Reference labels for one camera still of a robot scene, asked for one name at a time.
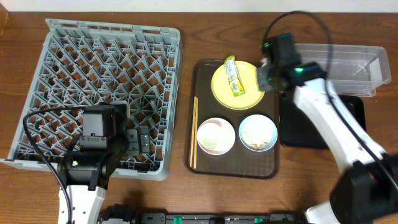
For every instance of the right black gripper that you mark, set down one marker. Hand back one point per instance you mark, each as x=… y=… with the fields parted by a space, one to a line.
x=265 y=78

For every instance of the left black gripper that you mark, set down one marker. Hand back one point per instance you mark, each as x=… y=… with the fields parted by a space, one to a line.
x=137 y=142

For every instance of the green snack wrapper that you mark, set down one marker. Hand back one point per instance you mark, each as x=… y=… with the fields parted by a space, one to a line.
x=233 y=77

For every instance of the light blue bowl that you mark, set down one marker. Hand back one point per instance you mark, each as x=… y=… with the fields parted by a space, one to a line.
x=262 y=124

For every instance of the pale green cup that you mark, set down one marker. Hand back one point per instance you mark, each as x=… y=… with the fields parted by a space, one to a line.
x=208 y=135

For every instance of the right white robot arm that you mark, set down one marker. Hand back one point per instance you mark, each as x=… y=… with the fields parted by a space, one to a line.
x=367 y=188

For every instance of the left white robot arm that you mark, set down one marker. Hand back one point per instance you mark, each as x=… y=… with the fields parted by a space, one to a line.
x=92 y=158

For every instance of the black waste tray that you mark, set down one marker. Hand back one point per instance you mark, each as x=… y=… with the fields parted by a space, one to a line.
x=296 y=130

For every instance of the clear plastic waste bin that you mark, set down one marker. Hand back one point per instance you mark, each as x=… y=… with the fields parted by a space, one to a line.
x=358 y=69

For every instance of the grey plastic dishwasher rack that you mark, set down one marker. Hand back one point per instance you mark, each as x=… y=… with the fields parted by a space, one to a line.
x=87 y=63

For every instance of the yellow round plate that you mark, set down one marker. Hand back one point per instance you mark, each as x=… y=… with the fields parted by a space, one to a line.
x=223 y=91

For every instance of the left wooden chopstick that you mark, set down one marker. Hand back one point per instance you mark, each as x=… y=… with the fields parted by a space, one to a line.
x=192 y=136

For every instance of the leftover rice food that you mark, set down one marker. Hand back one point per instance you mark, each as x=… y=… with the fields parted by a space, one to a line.
x=255 y=140

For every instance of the dark brown serving tray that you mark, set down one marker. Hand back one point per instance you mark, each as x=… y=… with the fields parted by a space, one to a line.
x=239 y=161

